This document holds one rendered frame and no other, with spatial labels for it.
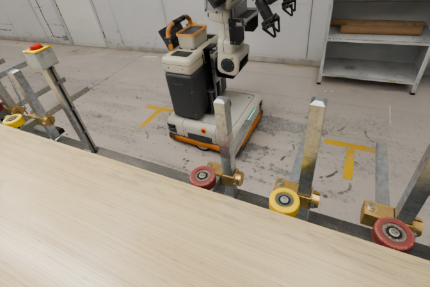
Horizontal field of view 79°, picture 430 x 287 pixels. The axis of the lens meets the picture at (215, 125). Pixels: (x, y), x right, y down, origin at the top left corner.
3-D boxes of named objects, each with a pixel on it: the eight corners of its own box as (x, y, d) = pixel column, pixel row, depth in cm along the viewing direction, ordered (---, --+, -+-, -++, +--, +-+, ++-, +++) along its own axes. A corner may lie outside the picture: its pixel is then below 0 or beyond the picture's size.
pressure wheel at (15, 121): (17, 134, 128) (3, 116, 121) (35, 129, 130) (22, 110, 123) (14, 144, 122) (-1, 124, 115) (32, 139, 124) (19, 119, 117)
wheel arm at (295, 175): (303, 136, 106) (304, 128, 103) (311, 138, 104) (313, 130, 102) (274, 227, 76) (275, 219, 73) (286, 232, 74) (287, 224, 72)
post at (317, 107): (295, 213, 90) (312, 93, 61) (306, 216, 88) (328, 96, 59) (294, 221, 87) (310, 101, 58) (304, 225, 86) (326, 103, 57)
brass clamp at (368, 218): (360, 208, 77) (364, 197, 74) (414, 223, 72) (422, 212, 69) (359, 225, 73) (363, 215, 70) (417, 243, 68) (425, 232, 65)
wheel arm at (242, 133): (245, 126, 116) (245, 118, 113) (253, 127, 115) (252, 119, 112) (199, 202, 86) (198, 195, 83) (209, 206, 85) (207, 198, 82)
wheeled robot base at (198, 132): (168, 140, 232) (162, 117, 217) (203, 103, 275) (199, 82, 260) (238, 159, 204) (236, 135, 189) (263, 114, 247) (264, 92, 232)
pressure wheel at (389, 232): (406, 272, 62) (423, 248, 55) (370, 271, 63) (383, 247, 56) (390, 240, 68) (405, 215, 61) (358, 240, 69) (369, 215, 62)
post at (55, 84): (92, 147, 129) (47, 62, 102) (99, 149, 127) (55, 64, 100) (86, 153, 126) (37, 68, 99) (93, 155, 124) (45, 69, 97)
